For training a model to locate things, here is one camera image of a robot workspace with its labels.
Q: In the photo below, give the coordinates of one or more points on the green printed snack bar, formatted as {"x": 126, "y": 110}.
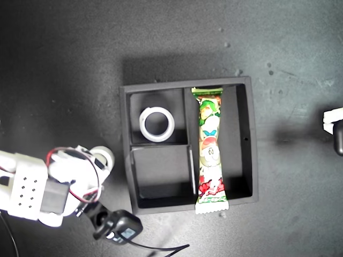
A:
{"x": 210, "y": 150}

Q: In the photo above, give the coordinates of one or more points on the white tape roll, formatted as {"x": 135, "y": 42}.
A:
{"x": 158, "y": 138}
{"x": 105, "y": 152}

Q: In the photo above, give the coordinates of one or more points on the black tray with wells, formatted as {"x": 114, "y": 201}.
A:
{"x": 160, "y": 166}

